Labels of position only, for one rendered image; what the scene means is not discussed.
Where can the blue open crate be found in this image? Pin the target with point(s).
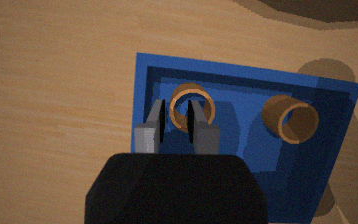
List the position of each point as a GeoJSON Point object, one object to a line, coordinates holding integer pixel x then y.
{"type": "Point", "coordinates": [293, 177]}

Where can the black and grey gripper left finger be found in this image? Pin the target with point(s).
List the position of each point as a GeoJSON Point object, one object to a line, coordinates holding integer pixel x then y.
{"type": "Point", "coordinates": [148, 135]}

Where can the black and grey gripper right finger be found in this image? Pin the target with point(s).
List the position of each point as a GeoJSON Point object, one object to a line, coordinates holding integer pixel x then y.
{"type": "Point", "coordinates": [204, 136]}

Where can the bronze bushing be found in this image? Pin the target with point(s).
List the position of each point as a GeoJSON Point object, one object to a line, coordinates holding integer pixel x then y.
{"type": "Point", "coordinates": [179, 120]}
{"type": "Point", "coordinates": [301, 126]}

